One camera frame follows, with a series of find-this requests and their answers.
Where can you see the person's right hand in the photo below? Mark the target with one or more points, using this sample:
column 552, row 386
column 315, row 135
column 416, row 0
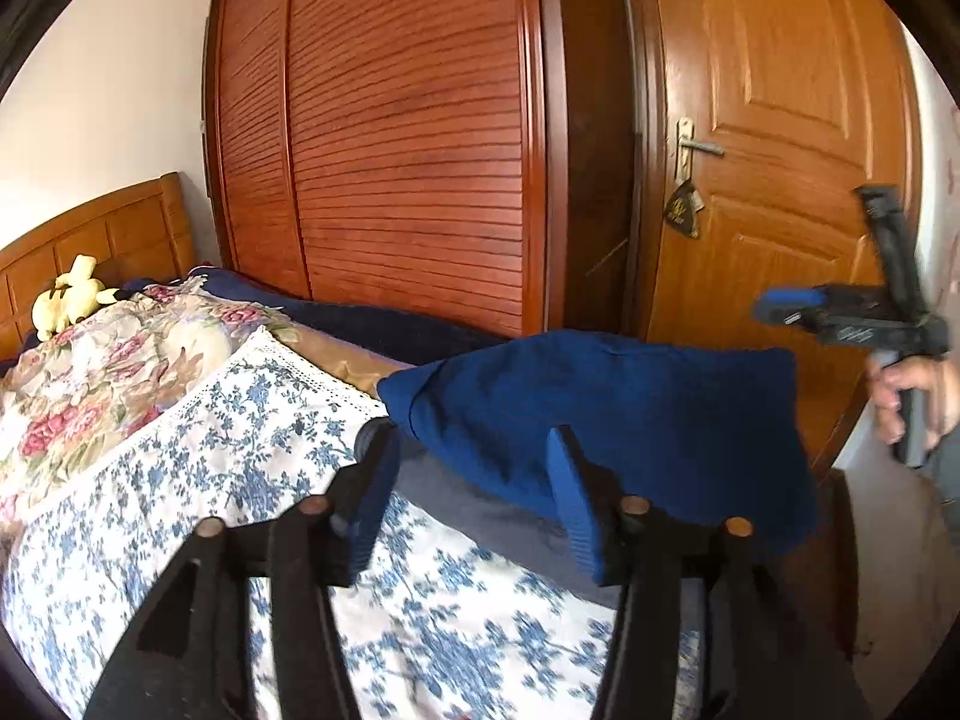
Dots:
column 941, row 390

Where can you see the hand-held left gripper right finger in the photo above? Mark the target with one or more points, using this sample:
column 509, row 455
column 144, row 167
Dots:
column 581, row 510

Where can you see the blue floral bedsheet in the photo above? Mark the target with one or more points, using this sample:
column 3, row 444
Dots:
column 225, row 450

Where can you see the wooden louvered wardrobe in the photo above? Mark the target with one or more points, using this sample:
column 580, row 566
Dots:
column 405, row 127

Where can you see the dark hanging key pouch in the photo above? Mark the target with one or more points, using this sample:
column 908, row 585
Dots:
column 681, row 214

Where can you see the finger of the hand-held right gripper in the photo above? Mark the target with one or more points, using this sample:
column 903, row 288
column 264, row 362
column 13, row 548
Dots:
column 806, row 321
column 791, row 300

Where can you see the pink floral quilt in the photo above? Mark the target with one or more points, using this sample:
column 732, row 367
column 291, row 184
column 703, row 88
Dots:
column 90, row 367

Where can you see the wooden room door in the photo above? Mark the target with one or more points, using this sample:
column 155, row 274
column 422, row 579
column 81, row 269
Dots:
column 780, row 52

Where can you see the tan bed sheet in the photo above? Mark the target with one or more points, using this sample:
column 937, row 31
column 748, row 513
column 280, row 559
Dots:
column 337, row 364

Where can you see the wooden bed headboard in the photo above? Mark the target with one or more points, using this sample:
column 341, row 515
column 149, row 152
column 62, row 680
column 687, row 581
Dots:
column 135, row 225

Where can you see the blue suit jacket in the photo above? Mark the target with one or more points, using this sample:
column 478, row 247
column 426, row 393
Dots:
column 637, row 405

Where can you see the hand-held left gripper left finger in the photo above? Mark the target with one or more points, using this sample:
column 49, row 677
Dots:
column 371, row 517

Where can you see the yellow plush toy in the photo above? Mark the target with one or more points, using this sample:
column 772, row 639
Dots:
column 71, row 300

